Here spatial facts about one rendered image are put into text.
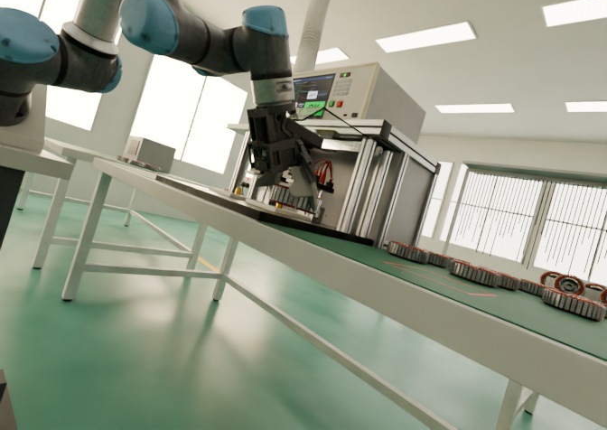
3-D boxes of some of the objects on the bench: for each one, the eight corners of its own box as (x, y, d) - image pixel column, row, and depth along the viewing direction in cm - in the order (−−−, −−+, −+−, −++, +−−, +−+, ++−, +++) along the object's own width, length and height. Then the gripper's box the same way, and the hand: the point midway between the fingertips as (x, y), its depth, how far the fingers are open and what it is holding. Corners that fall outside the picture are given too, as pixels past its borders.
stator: (536, 299, 82) (540, 285, 82) (593, 318, 76) (597, 303, 76) (545, 304, 72) (549, 289, 72) (611, 326, 67) (615, 309, 67)
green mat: (705, 401, 25) (706, 398, 25) (256, 220, 69) (256, 219, 69) (639, 329, 92) (639, 328, 92) (432, 260, 135) (432, 259, 135)
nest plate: (275, 211, 90) (275, 208, 90) (245, 201, 101) (246, 198, 101) (310, 221, 101) (311, 217, 101) (279, 211, 112) (281, 208, 112)
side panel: (378, 248, 104) (406, 152, 104) (369, 246, 106) (397, 152, 107) (415, 257, 123) (438, 175, 124) (407, 254, 126) (431, 174, 126)
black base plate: (257, 220, 71) (260, 210, 71) (154, 180, 117) (156, 173, 117) (370, 246, 104) (372, 239, 105) (256, 206, 150) (257, 201, 150)
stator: (442, 269, 87) (445, 257, 87) (483, 283, 86) (488, 269, 86) (456, 277, 76) (461, 262, 76) (505, 292, 75) (509, 276, 75)
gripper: (225, 107, 63) (241, 205, 70) (285, 107, 50) (299, 226, 57) (261, 103, 68) (273, 193, 75) (324, 100, 55) (331, 210, 62)
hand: (294, 202), depth 68 cm, fingers closed on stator, 13 cm apart
